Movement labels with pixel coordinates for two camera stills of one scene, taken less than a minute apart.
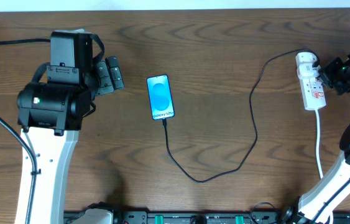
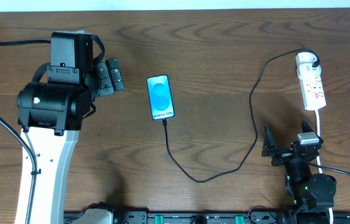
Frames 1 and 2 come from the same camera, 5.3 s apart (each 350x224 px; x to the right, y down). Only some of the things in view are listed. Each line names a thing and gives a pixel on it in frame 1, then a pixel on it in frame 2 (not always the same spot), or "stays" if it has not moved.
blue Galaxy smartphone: (160, 98) stays
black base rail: (224, 217) stays
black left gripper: (108, 78) stays
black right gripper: (334, 74) -> (285, 154)
